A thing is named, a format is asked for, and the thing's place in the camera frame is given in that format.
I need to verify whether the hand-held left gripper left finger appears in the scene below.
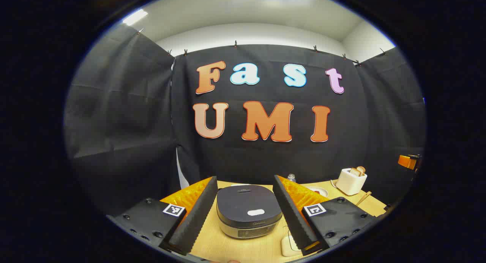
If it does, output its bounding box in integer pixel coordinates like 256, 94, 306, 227
108, 176, 219, 256

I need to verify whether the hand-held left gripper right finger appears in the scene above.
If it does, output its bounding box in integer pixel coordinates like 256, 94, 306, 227
273, 175, 380, 256

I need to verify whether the black rice cooker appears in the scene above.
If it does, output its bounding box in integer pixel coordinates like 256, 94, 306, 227
216, 184, 283, 239

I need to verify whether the white toaster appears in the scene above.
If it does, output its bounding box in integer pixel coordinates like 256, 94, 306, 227
336, 168, 368, 196

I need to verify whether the black backdrop cloth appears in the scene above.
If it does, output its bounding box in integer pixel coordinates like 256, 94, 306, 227
64, 24, 428, 218

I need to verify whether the ceiling light panel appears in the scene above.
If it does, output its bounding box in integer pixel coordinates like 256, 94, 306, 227
122, 9, 148, 26

